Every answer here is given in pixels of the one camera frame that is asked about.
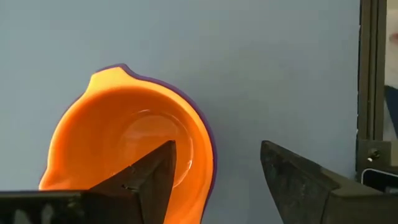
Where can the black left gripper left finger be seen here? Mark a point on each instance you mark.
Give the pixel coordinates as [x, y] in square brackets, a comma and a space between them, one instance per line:
[133, 193]

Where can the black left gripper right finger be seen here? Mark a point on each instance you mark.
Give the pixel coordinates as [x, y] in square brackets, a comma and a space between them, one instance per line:
[304, 193]

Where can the purple measuring cup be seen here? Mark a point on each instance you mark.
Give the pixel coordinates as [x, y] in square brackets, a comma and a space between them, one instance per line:
[214, 158]

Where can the black metal corner bracket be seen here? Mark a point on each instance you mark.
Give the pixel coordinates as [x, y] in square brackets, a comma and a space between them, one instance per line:
[373, 154]

